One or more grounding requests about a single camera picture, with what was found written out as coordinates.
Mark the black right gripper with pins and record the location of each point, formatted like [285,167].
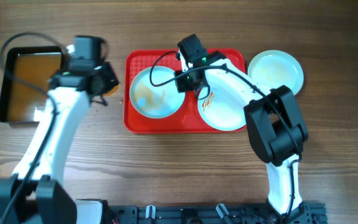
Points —
[182,86]

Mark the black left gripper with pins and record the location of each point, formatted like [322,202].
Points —
[114,79]

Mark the orange green sponge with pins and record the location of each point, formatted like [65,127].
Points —
[113,90]

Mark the white plate top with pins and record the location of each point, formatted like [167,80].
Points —
[154,102]

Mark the white plate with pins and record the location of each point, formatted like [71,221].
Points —
[221,110]
[154,102]
[276,68]

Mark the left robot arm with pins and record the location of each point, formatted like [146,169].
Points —
[34,192]

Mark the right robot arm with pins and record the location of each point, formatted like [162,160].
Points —
[276,128]

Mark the red plastic tray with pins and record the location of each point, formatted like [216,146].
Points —
[185,120]

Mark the black water basin tray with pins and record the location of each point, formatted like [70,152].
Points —
[18,102]

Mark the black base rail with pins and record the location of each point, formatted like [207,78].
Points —
[253,213]

